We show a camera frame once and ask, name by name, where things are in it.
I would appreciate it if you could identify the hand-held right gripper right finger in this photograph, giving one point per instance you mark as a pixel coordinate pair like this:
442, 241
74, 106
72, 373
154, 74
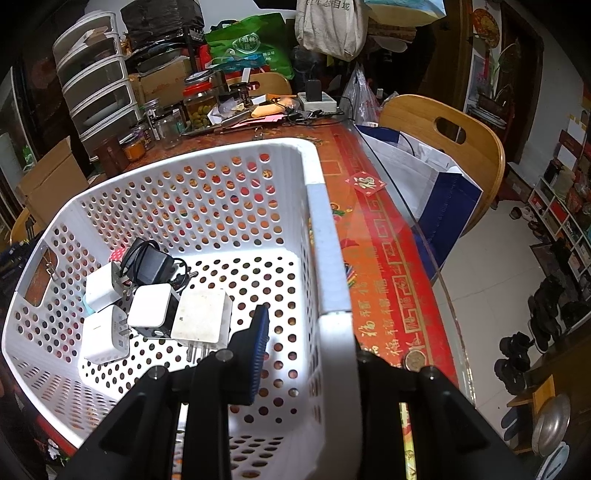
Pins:
392, 397

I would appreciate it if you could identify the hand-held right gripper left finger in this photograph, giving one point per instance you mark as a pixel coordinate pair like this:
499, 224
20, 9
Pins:
258, 355

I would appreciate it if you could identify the white perforated plastic basket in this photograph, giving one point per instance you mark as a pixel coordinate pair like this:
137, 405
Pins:
330, 258

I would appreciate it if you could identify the pink heart-print charger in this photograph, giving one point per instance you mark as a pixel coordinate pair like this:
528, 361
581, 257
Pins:
117, 253

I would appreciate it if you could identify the coin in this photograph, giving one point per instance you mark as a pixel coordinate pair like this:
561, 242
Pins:
415, 361

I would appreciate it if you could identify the large white power adapter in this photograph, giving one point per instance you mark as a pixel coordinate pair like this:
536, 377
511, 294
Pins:
201, 321

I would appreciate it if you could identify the white and black cube charger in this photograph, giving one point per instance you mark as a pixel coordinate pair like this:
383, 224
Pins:
150, 311

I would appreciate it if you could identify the red patterned tablecloth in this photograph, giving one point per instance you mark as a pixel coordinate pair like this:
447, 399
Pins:
388, 277

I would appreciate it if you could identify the pair of black shoes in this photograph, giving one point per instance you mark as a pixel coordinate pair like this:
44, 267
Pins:
512, 364

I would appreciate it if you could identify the wooden stool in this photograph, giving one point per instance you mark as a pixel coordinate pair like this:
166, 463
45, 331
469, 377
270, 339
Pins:
524, 401

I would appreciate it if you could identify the white charger with flat prongs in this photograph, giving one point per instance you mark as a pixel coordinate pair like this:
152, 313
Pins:
105, 339

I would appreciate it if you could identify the metal pan lid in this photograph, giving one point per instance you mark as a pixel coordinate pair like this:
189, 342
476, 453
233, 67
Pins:
551, 424

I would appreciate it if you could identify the small white cube charger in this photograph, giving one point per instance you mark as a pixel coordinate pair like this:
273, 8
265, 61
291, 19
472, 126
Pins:
99, 286

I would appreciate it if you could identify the pair of black sandals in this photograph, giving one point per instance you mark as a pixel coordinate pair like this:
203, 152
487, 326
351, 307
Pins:
549, 300

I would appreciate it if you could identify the red square sticker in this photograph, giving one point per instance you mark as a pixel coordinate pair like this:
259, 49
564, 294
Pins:
367, 182

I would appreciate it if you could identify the blue and white paper bag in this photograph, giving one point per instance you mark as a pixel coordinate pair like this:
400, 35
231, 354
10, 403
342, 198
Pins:
452, 198

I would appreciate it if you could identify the empty glass jar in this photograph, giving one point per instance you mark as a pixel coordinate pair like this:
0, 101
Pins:
168, 131

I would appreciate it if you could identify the orange-filled jar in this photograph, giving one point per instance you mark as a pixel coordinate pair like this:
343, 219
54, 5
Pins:
134, 146

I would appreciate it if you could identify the white cubby shelf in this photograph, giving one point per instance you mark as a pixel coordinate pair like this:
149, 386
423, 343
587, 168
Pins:
558, 207

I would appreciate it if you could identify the jar of green olives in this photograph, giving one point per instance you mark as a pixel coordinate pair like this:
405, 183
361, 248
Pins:
198, 108

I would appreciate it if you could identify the white power strip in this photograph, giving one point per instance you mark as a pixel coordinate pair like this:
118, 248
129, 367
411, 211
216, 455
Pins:
325, 105

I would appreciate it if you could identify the wooden chair backrest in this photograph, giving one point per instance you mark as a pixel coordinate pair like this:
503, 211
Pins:
270, 83

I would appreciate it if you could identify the black plug-in charger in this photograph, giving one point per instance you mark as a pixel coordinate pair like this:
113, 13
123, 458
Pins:
314, 86

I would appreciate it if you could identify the large open cardboard box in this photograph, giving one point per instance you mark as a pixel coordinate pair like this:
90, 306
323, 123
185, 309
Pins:
46, 180

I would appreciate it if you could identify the white and red plastic bag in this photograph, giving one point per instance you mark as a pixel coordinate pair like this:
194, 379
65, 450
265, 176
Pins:
362, 99

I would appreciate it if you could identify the cardboard box with tray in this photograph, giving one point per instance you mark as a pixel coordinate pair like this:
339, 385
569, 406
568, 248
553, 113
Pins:
159, 81

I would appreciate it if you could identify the green plastic bag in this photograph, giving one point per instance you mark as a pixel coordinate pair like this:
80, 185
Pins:
258, 37

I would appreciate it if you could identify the clear plastic drawer unit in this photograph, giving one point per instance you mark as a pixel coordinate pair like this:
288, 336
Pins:
92, 78

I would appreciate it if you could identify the beige canvas tote bag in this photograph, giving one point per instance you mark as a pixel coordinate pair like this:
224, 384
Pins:
330, 27

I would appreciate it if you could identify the black bag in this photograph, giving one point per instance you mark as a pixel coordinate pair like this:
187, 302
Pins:
161, 23

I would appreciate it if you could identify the light blue bag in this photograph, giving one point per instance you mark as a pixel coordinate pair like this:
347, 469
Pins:
406, 9

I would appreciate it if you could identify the round red wall ornament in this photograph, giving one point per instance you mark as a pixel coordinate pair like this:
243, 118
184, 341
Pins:
485, 23

